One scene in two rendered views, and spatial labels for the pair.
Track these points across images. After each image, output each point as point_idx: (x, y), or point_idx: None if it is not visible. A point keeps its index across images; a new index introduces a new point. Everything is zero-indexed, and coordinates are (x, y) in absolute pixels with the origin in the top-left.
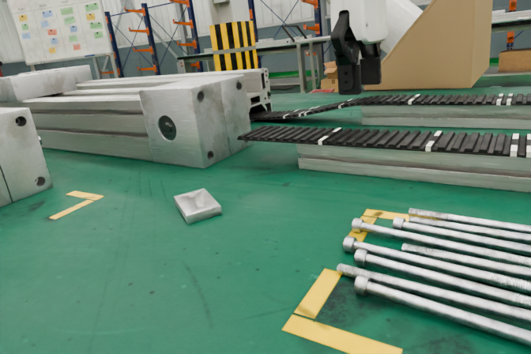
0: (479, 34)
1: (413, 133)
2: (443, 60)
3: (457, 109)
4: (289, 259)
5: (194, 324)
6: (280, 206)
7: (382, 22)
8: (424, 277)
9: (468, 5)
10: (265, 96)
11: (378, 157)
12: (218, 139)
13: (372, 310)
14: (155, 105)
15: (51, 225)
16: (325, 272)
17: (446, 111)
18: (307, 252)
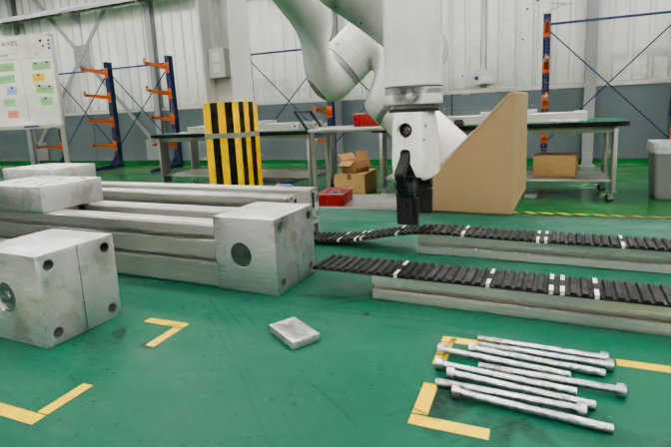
0: (516, 162)
1: (473, 270)
2: (485, 186)
3: (503, 243)
4: (394, 376)
5: (341, 423)
6: (368, 333)
7: (436, 159)
8: (497, 385)
9: (507, 138)
10: (314, 216)
11: (446, 290)
12: (290, 266)
13: (465, 407)
14: (230, 232)
15: (155, 352)
16: (424, 384)
17: (493, 244)
18: (406, 370)
